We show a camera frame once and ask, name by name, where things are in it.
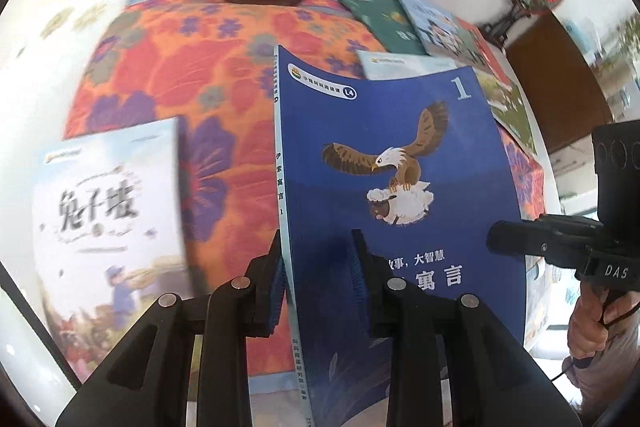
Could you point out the floral orange cloth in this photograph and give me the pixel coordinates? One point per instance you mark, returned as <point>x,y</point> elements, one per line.
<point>150,77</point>

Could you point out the brown wooden cabinet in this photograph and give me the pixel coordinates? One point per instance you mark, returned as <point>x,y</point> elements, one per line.
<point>560,82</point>

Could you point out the dark red book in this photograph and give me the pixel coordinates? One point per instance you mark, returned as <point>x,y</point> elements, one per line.
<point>487,49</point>

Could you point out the green book with orange fruit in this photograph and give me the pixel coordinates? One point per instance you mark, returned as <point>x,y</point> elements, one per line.
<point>385,22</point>

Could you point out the white rabbit book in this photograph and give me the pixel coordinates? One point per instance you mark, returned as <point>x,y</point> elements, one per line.
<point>110,217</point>

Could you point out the blue eagle book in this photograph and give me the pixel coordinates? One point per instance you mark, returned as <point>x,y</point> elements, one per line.
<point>400,132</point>

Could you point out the person's right forearm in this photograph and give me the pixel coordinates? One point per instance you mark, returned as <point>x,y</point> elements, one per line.
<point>615,372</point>

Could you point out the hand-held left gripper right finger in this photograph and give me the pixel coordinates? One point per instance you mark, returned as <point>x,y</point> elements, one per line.
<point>359,277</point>

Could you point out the green meadow picture book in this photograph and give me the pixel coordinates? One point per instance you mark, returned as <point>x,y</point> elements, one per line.
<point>510,112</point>

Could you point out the light blue illustrated book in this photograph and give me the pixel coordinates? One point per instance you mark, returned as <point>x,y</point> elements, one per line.
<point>440,29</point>

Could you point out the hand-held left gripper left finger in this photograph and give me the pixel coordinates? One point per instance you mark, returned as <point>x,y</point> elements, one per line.
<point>275,292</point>

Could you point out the person's right hand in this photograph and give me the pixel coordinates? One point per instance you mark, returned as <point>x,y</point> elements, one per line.
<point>585,332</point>

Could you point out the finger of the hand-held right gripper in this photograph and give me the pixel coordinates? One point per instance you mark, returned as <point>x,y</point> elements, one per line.
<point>525,237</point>

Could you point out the pale blue book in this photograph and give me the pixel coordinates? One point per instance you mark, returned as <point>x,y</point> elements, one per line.
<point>400,64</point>

